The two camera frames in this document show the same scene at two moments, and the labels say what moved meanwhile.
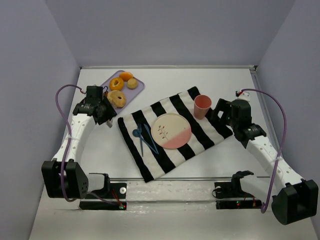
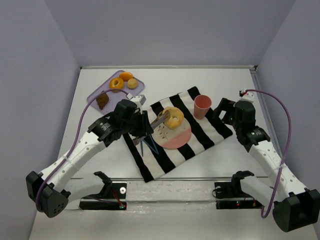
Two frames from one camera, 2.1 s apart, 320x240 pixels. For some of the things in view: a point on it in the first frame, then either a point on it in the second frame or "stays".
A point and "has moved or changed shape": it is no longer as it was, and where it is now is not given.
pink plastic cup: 202,104 stays
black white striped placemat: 154,161 stays
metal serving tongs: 109,123 has moved or changed shape
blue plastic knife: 148,131 stays
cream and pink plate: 171,131 stays
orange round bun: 125,75 stays
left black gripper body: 103,115 -> 144,124
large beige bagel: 117,98 -> 176,117
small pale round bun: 132,83 stays
